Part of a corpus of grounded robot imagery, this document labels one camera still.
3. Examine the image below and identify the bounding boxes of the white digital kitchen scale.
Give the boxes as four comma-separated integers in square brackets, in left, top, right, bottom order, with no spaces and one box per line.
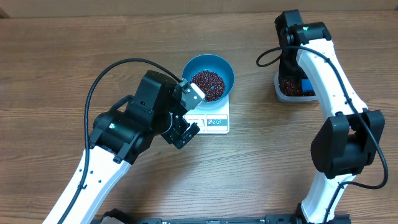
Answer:
[184,96,230,134]

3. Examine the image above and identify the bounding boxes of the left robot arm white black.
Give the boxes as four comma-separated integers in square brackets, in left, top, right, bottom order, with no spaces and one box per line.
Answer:
[44,70,205,223]

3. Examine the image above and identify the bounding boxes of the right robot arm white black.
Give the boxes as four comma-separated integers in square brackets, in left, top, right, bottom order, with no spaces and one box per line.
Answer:
[274,10,385,223]

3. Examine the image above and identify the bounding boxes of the red adzuki beans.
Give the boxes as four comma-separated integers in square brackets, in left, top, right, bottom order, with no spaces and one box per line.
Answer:
[278,77,315,96]

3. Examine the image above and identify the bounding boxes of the clear plastic container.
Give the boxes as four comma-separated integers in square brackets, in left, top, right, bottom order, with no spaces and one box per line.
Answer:
[274,72,318,103]

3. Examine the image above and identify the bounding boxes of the red beans in bowl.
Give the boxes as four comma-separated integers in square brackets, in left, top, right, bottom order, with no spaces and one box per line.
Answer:
[190,70,226,102]

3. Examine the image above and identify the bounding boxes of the blue plastic scoop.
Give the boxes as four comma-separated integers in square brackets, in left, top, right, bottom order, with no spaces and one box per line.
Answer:
[301,78,313,92]

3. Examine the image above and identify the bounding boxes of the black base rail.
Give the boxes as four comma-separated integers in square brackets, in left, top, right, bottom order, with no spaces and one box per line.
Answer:
[93,208,352,224]

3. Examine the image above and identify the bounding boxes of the teal blue bowl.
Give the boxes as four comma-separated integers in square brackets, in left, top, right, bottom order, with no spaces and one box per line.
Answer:
[182,54,235,110]

